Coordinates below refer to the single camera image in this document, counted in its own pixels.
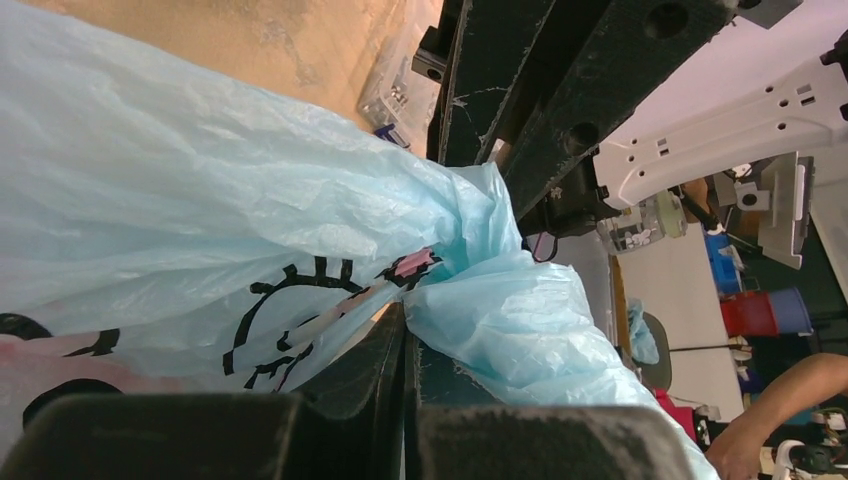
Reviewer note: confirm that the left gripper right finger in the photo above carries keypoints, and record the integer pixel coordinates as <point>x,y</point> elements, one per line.
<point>455,429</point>

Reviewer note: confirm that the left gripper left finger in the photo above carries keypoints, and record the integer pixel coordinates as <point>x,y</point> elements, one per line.
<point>345,423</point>

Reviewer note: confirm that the light blue plastic bag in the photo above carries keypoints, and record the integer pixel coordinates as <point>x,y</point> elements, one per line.
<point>167,230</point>

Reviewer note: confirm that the person's bare forearm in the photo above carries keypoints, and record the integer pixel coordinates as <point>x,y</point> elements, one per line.
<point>812,381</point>

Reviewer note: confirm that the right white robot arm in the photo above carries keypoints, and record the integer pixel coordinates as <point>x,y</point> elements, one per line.
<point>803,109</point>

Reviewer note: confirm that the person's hand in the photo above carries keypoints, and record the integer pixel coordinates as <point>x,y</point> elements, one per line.
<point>735,453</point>

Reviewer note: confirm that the red plastic bin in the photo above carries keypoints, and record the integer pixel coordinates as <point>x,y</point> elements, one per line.
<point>749,314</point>

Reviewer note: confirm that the clear screw organizer box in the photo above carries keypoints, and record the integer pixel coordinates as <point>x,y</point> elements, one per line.
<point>397,103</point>

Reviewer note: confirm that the blue plastic bin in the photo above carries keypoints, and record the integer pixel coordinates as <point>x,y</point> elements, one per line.
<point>790,312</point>

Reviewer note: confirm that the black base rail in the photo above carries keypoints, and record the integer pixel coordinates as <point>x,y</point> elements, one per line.
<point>537,85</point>

